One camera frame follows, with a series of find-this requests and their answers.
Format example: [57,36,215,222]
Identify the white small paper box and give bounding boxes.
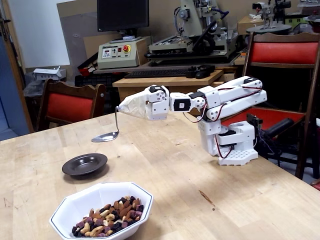
[32,66,67,82]

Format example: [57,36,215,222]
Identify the dark brown small plate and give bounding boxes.
[61,153,109,177]

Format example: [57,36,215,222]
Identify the black cylinder handle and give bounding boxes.
[264,117,295,139]

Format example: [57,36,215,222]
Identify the mixed nuts heap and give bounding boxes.
[71,195,145,238]

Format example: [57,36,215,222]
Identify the large wooden red chair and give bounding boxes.
[234,31,320,180]

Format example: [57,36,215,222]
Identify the white octagonal bowl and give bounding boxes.
[48,181,154,240]

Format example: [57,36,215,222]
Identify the black computer monitor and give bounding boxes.
[96,0,150,44]

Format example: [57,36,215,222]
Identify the wooden desk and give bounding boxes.
[112,69,241,117]

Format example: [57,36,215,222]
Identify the small wooden red chair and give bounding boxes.
[35,78,107,132]

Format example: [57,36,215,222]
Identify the green box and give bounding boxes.
[284,13,312,32]

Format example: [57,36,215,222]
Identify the beige control box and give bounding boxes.
[96,37,148,70]

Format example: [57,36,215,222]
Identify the black circuit board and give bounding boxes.
[246,112,264,130]

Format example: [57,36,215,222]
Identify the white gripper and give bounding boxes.
[126,85,171,121]

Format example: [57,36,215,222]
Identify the large brown cardboard panel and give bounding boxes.
[56,0,101,85]

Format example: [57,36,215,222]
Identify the grey plastic bag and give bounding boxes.
[23,79,46,99]

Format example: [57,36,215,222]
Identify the red object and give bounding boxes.
[309,177,320,192]

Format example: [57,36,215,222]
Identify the black round table machine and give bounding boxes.
[246,1,293,35]

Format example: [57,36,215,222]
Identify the dark door handle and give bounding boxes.
[0,17,12,42]

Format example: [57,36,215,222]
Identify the beige masking tape wrap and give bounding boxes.
[118,91,148,120]

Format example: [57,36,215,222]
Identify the black keyboard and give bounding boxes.
[124,69,191,79]

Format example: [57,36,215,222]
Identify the red and black case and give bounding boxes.
[77,53,100,76]

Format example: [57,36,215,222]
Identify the black plastic crate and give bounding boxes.
[74,73,126,88]

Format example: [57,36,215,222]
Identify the brown cardboard box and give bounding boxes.
[236,15,266,36]

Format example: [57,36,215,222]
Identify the beige milling machine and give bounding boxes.
[145,0,241,66]

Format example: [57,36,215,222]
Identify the bent metal spoon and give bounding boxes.
[90,105,120,144]

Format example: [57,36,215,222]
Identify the black computer mouse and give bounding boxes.
[195,70,213,80]

